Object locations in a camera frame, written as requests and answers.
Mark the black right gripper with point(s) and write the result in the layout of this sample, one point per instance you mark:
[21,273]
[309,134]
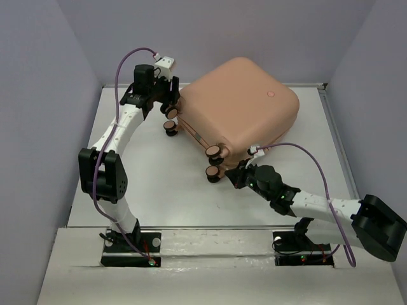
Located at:
[236,175]

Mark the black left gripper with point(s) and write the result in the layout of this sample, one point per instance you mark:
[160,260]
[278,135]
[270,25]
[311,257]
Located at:
[175,96]

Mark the pink hard-shell suitcase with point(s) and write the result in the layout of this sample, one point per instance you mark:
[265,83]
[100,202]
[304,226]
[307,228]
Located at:
[230,109]

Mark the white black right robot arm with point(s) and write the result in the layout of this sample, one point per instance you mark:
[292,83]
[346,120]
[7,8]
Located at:
[368,223]

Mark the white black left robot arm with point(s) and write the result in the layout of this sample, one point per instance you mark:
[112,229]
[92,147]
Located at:
[101,171]

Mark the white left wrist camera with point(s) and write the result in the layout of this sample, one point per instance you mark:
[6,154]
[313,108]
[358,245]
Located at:
[165,65]

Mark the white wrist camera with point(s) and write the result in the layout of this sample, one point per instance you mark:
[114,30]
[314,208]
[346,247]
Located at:
[256,153]
[165,65]

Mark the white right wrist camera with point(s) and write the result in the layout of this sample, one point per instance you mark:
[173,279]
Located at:
[256,153]

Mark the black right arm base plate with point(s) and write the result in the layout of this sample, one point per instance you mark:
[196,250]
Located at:
[292,249]

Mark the aluminium table edge rail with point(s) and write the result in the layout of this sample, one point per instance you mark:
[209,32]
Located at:
[345,166]

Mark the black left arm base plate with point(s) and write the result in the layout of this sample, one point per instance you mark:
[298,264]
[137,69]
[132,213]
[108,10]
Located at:
[117,253]

